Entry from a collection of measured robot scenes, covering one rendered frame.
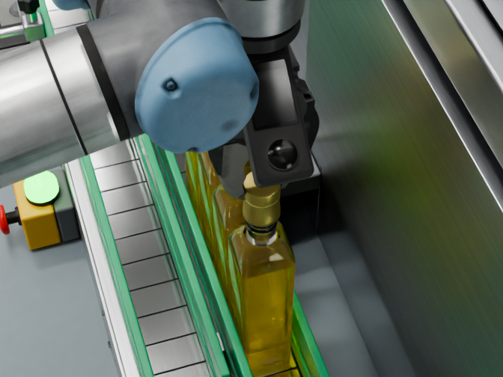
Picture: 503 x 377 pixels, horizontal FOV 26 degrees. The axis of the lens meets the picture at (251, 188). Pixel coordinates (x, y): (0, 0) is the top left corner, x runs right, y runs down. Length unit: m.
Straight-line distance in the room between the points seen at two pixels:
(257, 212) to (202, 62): 0.39
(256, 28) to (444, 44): 0.15
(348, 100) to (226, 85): 0.47
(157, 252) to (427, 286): 0.41
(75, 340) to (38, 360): 0.05
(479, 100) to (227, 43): 0.24
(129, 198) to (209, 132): 0.71
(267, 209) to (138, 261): 0.34
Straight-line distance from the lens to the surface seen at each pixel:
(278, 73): 0.86
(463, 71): 0.83
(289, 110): 0.85
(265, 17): 0.81
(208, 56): 0.62
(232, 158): 0.94
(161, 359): 1.22
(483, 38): 0.81
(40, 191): 1.41
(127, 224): 1.33
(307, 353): 1.15
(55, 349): 1.40
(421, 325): 1.05
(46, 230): 1.45
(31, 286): 1.45
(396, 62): 0.93
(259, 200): 0.98
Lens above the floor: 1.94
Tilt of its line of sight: 52 degrees down
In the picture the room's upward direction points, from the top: straight up
